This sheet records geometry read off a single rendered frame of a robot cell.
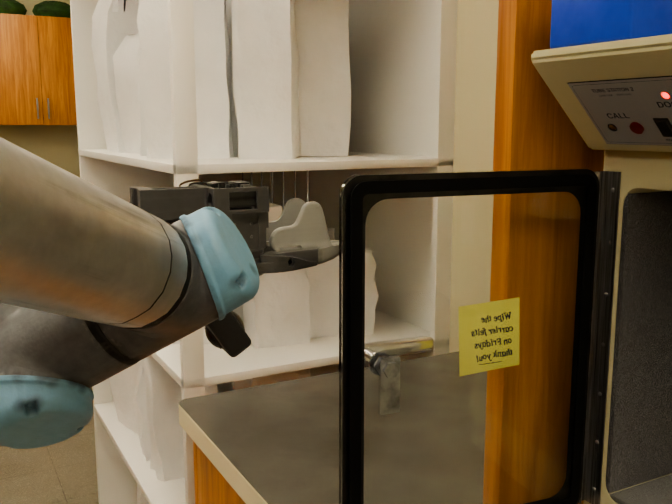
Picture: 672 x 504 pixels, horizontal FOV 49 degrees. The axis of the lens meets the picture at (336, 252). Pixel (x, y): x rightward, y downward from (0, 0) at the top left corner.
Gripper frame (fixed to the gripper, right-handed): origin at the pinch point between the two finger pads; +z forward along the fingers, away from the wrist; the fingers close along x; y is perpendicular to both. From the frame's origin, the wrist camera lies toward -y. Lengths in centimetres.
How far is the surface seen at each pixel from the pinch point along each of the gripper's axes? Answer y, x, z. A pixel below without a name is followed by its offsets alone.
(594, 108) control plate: 14.1, -10.1, 24.0
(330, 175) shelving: -3, 139, 73
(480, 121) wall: 13, 69, 74
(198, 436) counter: -39, 50, 1
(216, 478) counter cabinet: -47, 50, 4
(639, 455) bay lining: -25.9, -9.1, 35.6
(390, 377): -11.8, -5.9, 2.8
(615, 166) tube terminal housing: 8.0, -7.1, 30.8
